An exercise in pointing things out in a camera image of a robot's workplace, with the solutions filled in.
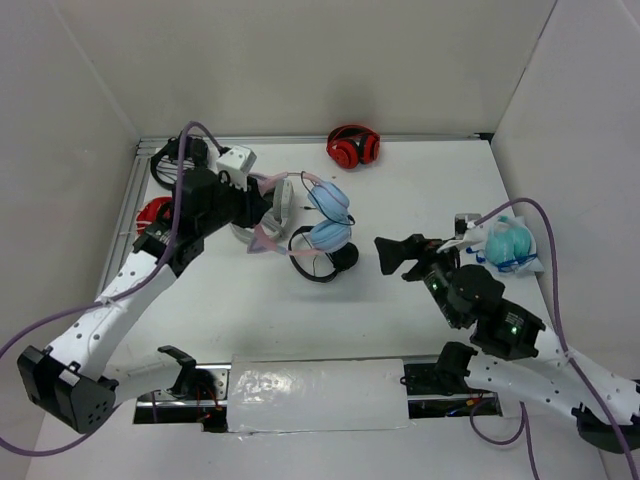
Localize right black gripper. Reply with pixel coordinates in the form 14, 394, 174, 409
372, 231, 463, 327

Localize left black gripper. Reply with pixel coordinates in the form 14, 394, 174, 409
196, 171, 272, 237

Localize pink blue cat-ear headphones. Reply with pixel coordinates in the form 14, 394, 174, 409
247, 171, 355, 257

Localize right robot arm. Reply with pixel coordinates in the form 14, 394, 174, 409
374, 234, 639, 454

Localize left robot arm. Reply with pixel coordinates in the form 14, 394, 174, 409
17, 169, 272, 434

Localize grey white headphones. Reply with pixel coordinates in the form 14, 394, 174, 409
251, 174, 295, 243

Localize small black headphones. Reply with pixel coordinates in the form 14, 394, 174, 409
289, 242, 360, 284

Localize red headphones at left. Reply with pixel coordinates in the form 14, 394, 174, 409
136, 196, 172, 235

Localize red headphones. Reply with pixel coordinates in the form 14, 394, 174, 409
326, 124, 380, 170
136, 196, 172, 235

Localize black headphones at corner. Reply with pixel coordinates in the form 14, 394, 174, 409
150, 135, 210, 191

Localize teal headphones in bag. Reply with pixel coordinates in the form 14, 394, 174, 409
465, 216, 544, 276

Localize red headphones at back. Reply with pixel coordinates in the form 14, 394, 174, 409
326, 124, 380, 170

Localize white foil-covered panel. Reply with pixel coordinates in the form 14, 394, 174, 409
227, 359, 410, 434

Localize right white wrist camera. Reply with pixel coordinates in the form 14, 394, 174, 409
437, 213, 489, 253

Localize aluminium frame rail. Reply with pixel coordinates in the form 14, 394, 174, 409
77, 133, 494, 364

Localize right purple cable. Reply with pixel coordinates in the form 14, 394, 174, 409
467, 197, 640, 480

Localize purple cable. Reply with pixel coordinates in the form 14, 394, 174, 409
0, 120, 231, 459
467, 197, 640, 480

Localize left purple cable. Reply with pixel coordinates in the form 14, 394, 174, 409
0, 120, 231, 459

